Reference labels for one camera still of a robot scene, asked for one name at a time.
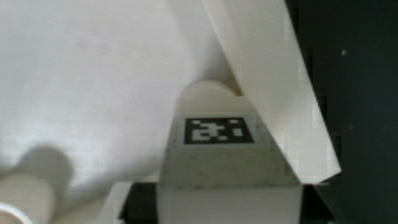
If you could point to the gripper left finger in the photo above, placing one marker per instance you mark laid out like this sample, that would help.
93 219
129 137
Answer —
131 204

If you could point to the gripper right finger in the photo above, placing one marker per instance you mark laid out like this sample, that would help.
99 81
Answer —
317 213

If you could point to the white table leg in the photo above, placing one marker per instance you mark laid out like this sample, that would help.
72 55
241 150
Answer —
228 183

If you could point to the white square tabletop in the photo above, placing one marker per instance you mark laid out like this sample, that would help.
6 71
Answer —
100 58

